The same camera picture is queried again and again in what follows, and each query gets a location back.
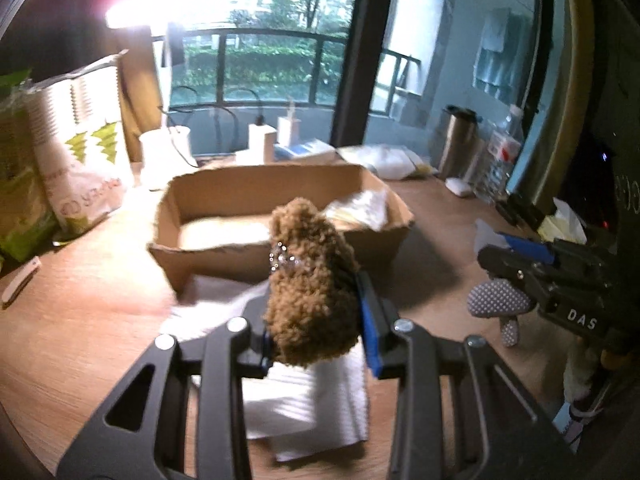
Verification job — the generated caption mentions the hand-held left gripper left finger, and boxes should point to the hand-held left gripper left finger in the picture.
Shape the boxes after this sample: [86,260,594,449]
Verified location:
[56,316,275,480]

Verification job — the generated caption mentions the white fluffy plush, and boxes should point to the white fluffy plush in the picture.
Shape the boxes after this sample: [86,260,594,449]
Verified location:
[562,345,603,406]

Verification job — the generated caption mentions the hanging pale cloths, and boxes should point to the hanging pale cloths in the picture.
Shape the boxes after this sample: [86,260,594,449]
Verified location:
[472,7,533,96]

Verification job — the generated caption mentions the clear plastic water bottle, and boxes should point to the clear plastic water bottle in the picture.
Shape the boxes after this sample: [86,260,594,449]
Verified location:
[472,127,523,206]

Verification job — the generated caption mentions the clear plastic bag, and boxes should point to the clear plastic bag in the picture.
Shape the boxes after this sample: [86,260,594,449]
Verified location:
[320,189,393,233]

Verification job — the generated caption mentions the white flat stick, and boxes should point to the white flat stick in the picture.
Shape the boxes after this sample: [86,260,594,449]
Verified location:
[1,256,42,309]

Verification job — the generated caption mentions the small white bottle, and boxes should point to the small white bottle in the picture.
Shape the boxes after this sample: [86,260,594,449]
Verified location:
[277,102,301,146]

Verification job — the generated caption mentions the crumpled clear plastic bags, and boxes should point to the crumpled clear plastic bags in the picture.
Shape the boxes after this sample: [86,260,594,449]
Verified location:
[337,143,432,181]

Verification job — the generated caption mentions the brown fuzzy plush toy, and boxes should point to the brown fuzzy plush toy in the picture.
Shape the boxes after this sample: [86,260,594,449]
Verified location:
[262,197,361,366]

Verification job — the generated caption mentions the green plastic package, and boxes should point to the green plastic package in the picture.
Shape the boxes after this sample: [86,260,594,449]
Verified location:
[0,70,58,263]

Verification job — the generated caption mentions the olive curved frame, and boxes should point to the olive curved frame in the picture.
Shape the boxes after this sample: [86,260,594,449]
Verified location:
[562,0,608,196]

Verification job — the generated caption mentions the bright desk lamp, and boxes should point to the bright desk lamp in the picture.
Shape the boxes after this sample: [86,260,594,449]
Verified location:
[104,0,231,68]

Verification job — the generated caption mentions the white square box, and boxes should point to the white square box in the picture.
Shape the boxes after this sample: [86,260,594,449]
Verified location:
[248,122,277,164]

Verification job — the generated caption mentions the steel thermos cup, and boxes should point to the steel thermos cup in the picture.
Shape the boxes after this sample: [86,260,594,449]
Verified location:
[439,105,480,178]

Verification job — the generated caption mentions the cardboard box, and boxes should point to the cardboard box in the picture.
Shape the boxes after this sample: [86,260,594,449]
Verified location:
[146,162,416,293]

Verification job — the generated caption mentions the white paper towels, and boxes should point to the white paper towels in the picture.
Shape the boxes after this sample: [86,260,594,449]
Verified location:
[160,275,371,462]

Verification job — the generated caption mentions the dark window frame post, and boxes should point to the dark window frame post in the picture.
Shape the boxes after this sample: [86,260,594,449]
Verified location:
[327,0,398,148]

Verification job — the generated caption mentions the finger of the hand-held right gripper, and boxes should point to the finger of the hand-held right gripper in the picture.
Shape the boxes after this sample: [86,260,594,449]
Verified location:
[476,245,540,288]
[497,231,558,267]

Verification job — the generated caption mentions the blue and white box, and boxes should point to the blue and white box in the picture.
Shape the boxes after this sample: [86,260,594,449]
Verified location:
[274,139,337,161]

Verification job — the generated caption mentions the grey dotted sock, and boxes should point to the grey dotted sock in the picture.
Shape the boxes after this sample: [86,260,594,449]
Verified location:
[466,280,533,348]

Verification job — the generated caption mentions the black balcony railing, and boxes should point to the black balcony railing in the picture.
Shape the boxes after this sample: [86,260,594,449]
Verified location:
[152,30,423,111]

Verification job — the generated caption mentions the yellow crumpled tissue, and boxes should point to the yellow crumpled tissue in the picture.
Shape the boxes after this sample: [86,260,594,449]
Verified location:
[537,197,588,245]

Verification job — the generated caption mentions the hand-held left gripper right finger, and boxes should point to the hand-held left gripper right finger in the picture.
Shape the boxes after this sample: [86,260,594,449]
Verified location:
[352,271,581,480]

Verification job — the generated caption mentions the bagged stack of paper cups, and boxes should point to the bagged stack of paper cups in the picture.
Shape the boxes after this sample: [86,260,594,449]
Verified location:
[27,50,135,241]

